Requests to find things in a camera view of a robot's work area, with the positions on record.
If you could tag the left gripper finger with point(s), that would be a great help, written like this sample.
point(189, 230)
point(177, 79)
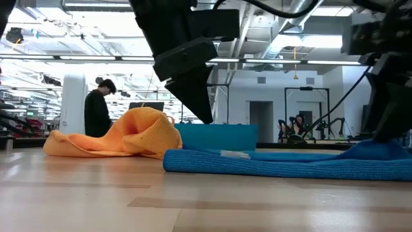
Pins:
point(196, 96)

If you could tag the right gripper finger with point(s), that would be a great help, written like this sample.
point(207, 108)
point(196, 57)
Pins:
point(392, 112)

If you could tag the orange microfiber towel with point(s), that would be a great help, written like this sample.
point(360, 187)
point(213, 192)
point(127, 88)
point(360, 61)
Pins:
point(141, 135)

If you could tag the blue microfiber towel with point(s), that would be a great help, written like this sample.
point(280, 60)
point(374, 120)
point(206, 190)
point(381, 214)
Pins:
point(257, 167)

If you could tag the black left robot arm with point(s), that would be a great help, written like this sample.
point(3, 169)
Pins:
point(6, 13)

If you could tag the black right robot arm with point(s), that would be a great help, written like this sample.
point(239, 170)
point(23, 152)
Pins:
point(399, 19)

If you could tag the black background monitor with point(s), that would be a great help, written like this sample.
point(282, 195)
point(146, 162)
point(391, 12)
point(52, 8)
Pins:
point(151, 105)

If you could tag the person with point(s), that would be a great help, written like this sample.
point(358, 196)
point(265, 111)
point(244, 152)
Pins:
point(96, 112)
point(299, 120)

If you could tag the white building pillar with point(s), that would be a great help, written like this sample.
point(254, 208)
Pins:
point(73, 103)

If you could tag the black ceiling device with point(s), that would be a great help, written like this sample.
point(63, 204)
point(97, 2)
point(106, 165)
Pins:
point(14, 35)

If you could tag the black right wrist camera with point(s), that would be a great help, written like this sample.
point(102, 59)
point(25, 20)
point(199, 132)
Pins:
point(360, 40)

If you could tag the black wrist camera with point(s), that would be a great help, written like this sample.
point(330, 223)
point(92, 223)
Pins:
point(219, 24)
point(360, 40)

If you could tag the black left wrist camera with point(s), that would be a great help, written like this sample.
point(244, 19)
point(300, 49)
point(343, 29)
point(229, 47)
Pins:
point(219, 24)

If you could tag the black background station frame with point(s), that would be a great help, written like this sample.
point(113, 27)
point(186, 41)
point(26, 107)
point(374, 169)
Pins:
point(305, 88)

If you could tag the silver slanted ventilation duct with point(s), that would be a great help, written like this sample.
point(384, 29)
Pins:
point(299, 9)

